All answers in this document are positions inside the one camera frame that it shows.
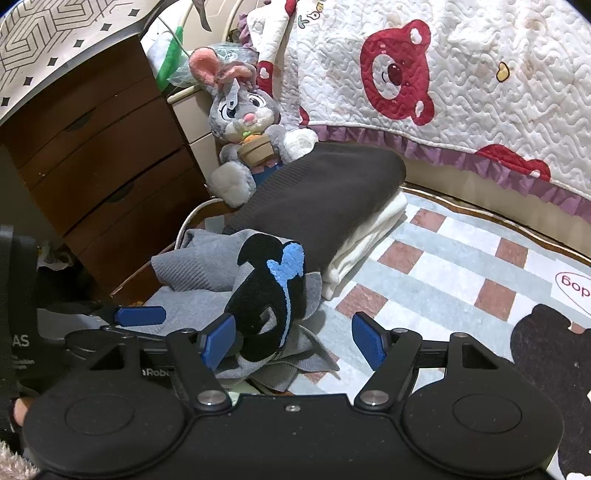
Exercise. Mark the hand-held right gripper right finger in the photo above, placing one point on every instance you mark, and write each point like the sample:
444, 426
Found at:
369, 342

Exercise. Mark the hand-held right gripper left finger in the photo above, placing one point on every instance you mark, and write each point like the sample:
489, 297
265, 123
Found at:
216, 342

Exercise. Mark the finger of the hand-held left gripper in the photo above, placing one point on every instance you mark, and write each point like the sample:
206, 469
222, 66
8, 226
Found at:
141, 315

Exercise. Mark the grey sweater with black cat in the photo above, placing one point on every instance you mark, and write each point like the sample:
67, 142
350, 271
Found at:
198, 272

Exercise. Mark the person's left hand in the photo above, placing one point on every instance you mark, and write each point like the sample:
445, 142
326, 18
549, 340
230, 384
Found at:
21, 411

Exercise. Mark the checkered rug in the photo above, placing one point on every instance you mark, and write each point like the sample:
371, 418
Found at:
438, 277

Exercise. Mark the white folded garment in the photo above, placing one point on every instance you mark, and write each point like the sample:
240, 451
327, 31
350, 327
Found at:
364, 244

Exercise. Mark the dark brown folded sweater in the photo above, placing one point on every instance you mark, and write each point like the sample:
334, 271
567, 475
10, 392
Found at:
323, 198

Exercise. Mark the brown wooden dresser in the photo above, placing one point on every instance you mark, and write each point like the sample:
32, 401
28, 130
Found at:
92, 161

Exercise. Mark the beige bed base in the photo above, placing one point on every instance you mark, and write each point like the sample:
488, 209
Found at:
461, 177

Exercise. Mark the cream bedside cabinet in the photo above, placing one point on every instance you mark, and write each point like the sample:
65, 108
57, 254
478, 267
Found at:
194, 124

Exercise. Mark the grey plush rabbit toy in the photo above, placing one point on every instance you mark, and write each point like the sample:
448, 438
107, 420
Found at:
244, 110

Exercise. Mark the green plastic bag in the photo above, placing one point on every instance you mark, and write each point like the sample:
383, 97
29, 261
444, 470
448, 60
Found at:
173, 55

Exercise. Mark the white quilt with red bears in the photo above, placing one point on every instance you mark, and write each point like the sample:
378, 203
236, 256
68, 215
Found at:
485, 92

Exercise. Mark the geometric patterned cloth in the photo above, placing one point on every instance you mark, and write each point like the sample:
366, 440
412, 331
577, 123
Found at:
46, 32

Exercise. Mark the cream bed headboard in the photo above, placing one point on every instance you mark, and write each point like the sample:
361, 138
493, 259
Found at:
233, 18

